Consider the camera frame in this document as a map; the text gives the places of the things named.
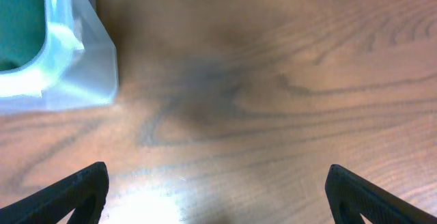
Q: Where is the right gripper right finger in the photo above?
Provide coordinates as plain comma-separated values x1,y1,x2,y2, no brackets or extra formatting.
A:
325,165,436,224

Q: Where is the clear plastic storage container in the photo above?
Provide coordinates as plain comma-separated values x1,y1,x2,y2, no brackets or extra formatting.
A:
1,0,119,114

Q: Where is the dark green garment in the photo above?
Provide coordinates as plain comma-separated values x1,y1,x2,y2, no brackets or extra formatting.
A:
1,0,46,71

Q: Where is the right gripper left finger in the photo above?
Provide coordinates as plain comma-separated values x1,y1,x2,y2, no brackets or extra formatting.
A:
1,162,109,223

